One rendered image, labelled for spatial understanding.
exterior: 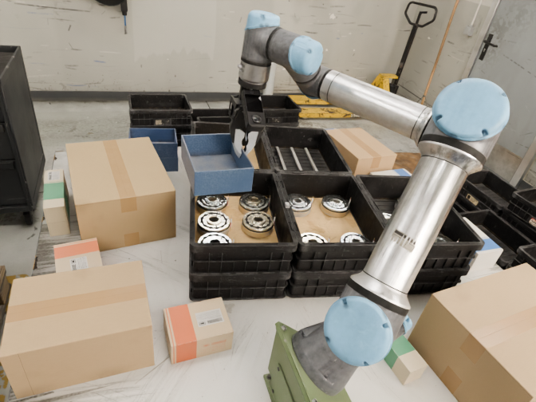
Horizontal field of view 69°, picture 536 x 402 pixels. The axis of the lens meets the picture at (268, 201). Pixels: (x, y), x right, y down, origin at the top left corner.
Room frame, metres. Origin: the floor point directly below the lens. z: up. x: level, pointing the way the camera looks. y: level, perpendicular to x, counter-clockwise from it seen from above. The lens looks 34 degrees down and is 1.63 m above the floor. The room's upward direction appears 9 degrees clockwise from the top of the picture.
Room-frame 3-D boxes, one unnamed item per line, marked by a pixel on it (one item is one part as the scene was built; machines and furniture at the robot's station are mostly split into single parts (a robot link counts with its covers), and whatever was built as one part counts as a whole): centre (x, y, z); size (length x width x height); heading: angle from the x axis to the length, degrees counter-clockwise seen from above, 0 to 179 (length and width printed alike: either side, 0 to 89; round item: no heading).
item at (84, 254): (0.80, 0.52, 0.74); 0.16 x 0.12 x 0.07; 32
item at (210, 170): (0.91, 0.16, 1.11); 0.20 x 0.15 x 0.07; 24
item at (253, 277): (0.99, 0.09, 0.76); 0.40 x 0.30 x 0.12; 14
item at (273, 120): (2.82, 0.10, 0.37); 0.40 x 0.30 x 0.45; 114
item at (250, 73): (0.96, 0.08, 1.35); 0.08 x 0.08 x 0.05
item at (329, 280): (1.06, -0.20, 0.76); 0.40 x 0.30 x 0.12; 14
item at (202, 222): (0.97, 0.16, 0.86); 0.10 x 0.10 x 0.01
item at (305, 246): (1.06, -0.20, 0.92); 0.40 x 0.30 x 0.02; 14
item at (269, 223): (1.01, 0.02, 0.86); 0.10 x 0.10 x 0.01
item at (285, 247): (0.99, 0.09, 0.92); 0.40 x 0.30 x 0.02; 14
